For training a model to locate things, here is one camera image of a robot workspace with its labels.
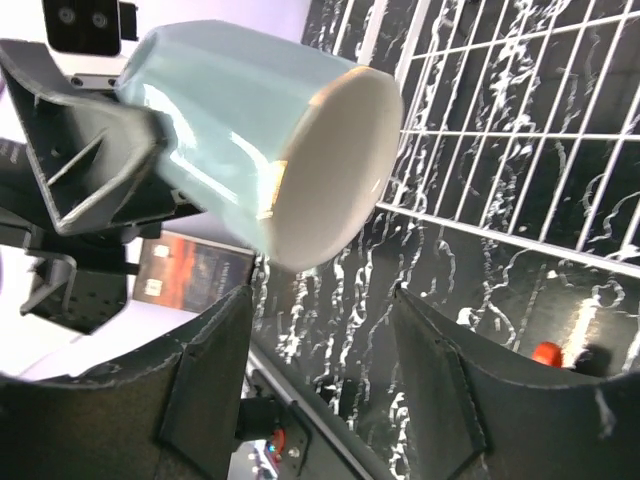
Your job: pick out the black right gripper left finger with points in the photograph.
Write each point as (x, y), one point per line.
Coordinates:
(167, 410)

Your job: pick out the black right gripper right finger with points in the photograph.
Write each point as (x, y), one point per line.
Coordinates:
(481, 411)

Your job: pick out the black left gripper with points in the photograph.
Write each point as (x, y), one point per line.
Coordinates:
(94, 160)

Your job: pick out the orange mug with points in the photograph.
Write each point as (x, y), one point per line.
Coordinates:
(552, 355)

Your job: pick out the grey mug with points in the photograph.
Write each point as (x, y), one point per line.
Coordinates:
(290, 147)

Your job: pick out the white wire dish rack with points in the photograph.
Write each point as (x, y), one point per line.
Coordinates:
(521, 118)

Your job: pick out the dark book orange sky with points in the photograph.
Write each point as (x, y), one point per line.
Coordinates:
(189, 274)

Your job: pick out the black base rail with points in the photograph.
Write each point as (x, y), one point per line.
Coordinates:
(295, 434)

